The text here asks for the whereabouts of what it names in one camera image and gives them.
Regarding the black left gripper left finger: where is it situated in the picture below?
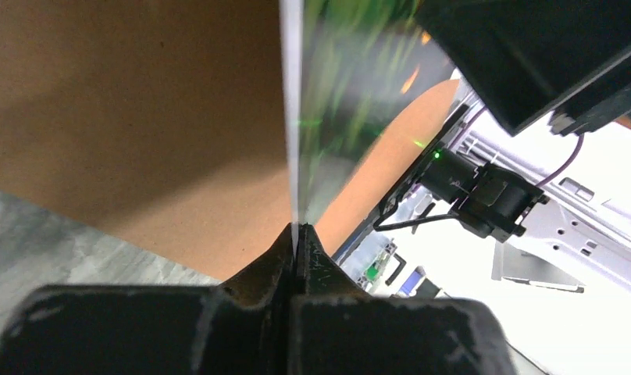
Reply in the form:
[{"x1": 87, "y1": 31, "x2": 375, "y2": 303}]
[{"x1": 0, "y1": 225, "x2": 295, "y2": 374}]

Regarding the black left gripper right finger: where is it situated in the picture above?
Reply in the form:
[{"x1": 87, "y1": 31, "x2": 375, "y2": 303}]
[{"x1": 294, "y1": 224, "x2": 516, "y2": 374}]

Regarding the brown backing board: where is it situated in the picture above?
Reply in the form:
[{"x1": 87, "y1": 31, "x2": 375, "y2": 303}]
[{"x1": 0, "y1": 0, "x2": 462, "y2": 283}]

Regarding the sunflower photo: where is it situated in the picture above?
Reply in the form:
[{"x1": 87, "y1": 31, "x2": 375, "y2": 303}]
[{"x1": 280, "y1": 1, "x2": 459, "y2": 254}]

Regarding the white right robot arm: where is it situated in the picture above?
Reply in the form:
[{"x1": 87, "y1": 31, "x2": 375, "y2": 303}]
[{"x1": 415, "y1": 1, "x2": 631, "y2": 295}]

